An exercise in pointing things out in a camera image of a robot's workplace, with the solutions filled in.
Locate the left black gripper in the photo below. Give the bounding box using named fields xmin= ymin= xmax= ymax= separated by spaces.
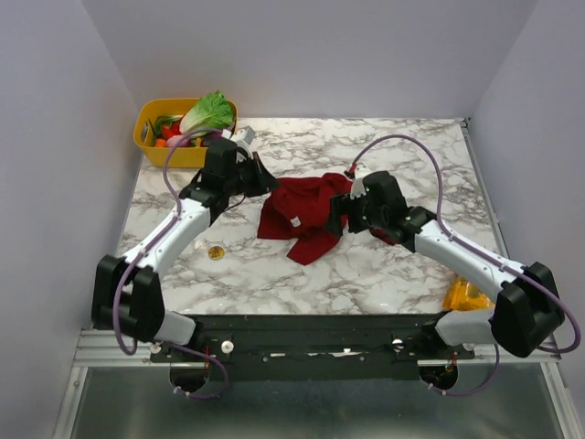
xmin=226 ymin=153 xmax=282 ymax=198

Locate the red t-shirt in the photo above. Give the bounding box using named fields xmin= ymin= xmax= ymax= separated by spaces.
xmin=256 ymin=172 xmax=399 ymax=266

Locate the round gold brooch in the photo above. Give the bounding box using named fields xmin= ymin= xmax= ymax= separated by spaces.
xmin=207 ymin=246 xmax=225 ymax=261

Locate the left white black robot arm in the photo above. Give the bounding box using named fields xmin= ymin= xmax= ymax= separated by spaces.
xmin=91 ymin=131 xmax=278 ymax=361

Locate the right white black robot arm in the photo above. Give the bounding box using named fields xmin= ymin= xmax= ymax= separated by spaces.
xmin=325 ymin=171 xmax=565 ymax=359

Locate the green lettuce toy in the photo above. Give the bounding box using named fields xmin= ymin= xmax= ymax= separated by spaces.
xmin=179 ymin=91 xmax=236 ymax=134

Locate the pink radish toy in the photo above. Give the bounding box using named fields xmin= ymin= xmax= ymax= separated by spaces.
xmin=166 ymin=135 xmax=191 ymax=148

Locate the red pepper toy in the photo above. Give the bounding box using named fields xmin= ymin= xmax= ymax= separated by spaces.
xmin=160 ymin=123 xmax=181 ymax=140

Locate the yellow plastic basket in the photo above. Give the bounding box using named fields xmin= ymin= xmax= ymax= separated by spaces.
xmin=133 ymin=97 xmax=237 ymax=168

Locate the orange snack bag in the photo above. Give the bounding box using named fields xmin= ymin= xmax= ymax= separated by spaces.
xmin=442 ymin=277 xmax=495 ymax=311

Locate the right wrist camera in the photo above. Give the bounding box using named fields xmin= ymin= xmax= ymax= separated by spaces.
xmin=346 ymin=166 xmax=371 ymax=198

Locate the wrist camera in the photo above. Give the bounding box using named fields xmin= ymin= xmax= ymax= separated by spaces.
xmin=222 ymin=126 xmax=256 ymax=153
xmin=346 ymin=166 xmax=371 ymax=198

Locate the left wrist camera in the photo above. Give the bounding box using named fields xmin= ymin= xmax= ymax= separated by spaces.
xmin=222 ymin=126 xmax=256 ymax=153

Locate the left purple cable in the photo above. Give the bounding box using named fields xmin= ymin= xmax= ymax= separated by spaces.
xmin=111 ymin=129 xmax=237 ymax=400

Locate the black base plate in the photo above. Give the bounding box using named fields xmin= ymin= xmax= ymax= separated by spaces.
xmin=150 ymin=314 xmax=494 ymax=389

